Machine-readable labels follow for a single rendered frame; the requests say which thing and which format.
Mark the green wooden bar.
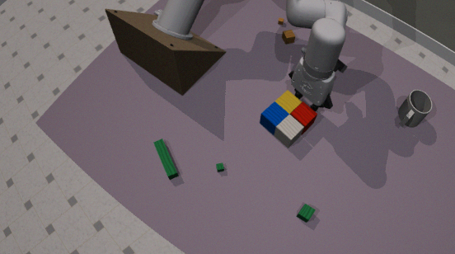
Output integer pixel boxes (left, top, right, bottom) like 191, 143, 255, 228
153, 139, 178, 180

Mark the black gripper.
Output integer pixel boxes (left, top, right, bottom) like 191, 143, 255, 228
288, 58, 335, 112

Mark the blue cube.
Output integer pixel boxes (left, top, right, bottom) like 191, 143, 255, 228
260, 102, 289, 135

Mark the red cube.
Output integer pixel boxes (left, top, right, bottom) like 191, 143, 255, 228
290, 102, 317, 134

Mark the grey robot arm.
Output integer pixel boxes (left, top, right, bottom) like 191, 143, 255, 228
152, 0, 348, 79

